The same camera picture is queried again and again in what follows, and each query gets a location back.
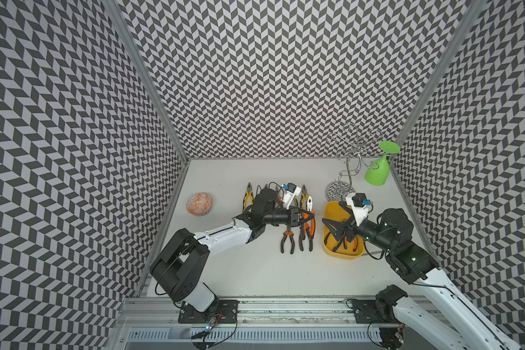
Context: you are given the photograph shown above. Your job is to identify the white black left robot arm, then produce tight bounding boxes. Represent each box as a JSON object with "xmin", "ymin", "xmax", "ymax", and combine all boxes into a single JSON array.
[{"xmin": 150, "ymin": 183, "xmax": 315, "ymax": 312}]

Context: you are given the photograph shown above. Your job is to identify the aluminium corner post right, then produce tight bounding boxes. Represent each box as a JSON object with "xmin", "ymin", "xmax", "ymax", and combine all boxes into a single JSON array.
[{"xmin": 396, "ymin": 0, "xmax": 488, "ymax": 147}]

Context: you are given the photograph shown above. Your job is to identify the large yellow black pliers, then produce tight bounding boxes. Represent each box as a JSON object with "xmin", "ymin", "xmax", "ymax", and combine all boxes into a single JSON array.
[{"xmin": 300, "ymin": 185, "xmax": 313, "ymax": 211}]

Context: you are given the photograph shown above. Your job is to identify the orange black diagonal cutters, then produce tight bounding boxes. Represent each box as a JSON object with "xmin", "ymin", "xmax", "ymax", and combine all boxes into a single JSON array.
[{"xmin": 298, "ymin": 227, "xmax": 314, "ymax": 252}]

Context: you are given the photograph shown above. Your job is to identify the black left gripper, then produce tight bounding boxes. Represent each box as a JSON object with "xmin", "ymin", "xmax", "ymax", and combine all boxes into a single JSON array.
[{"xmin": 263, "ymin": 204, "xmax": 314, "ymax": 227}]

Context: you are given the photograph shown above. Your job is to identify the aluminium corner post left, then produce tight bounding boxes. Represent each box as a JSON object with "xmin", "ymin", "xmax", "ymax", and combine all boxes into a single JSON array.
[{"xmin": 102, "ymin": 0, "xmax": 189, "ymax": 163}]

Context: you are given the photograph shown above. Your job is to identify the green plastic wine glass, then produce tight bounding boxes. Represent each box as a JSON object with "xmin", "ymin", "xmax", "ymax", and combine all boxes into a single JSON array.
[{"xmin": 365, "ymin": 141, "xmax": 400, "ymax": 186}]

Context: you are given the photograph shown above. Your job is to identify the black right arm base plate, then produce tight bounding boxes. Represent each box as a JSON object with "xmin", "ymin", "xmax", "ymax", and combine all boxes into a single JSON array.
[{"xmin": 345, "ymin": 299, "xmax": 400, "ymax": 325}]

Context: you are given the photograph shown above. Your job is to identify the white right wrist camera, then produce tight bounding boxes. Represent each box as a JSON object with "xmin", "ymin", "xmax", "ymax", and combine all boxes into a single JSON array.
[{"xmin": 346, "ymin": 192, "xmax": 373, "ymax": 226}]

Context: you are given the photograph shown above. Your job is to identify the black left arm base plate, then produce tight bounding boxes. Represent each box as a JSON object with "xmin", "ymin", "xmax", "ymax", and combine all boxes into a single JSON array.
[{"xmin": 178, "ymin": 298, "xmax": 239, "ymax": 326}]

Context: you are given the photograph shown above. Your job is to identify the yellow plastic storage box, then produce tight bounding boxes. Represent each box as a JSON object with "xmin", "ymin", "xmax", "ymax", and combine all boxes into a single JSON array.
[{"xmin": 322, "ymin": 201, "xmax": 365, "ymax": 260}]

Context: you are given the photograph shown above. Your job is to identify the orange black long-nose pliers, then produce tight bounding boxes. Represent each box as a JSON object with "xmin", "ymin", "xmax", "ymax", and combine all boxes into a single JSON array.
[{"xmin": 280, "ymin": 227, "xmax": 296, "ymax": 255}]

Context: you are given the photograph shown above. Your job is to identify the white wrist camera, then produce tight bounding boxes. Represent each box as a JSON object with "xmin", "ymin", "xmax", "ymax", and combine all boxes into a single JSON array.
[
  {"xmin": 281, "ymin": 182, "xmax": 301, "ymax": 209},
  {"xmin": 346, "ymin": 192, "xmax": 373, "ymax": 226}
]

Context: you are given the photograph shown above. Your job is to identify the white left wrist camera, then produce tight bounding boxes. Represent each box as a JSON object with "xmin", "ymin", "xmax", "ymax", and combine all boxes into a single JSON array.
[{"xmin": 281, "ymin": 182, "xmax": 301, "ymax": 209}]

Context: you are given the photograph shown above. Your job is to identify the aluminium corner post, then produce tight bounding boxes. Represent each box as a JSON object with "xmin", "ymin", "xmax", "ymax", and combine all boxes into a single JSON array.
[
  {"xmin": 396, "ymin": 0, "xmax": 488, "ymax": 147},
  {"xmin": 102, "ymin": 0, "xmax": 189, "ymax": 163}
]

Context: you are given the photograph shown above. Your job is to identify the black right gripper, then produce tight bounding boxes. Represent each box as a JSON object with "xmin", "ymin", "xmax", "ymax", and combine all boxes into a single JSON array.
[{"xmin": 321, "ymin": 214, "xmax": 395, "ymax": 253}]

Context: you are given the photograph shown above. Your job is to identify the aluminium front rail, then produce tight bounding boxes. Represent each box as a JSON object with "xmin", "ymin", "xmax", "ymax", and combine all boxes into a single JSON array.
[{"xmin": 113, "ymin": 295, "xmax": 487, "ymax": 350}]

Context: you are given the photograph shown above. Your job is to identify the chrome wire glass stand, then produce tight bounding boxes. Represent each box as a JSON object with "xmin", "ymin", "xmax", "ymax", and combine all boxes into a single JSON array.
[{"xmin": 325, "ymin": 122, "xmax": 379, "ymax": 202}]

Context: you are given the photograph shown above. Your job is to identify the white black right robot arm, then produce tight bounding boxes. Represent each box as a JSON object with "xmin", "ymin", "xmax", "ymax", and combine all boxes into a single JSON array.
[{"xmin": 322, "ymin": 203, "xmax": 521, "ymax": 349}]

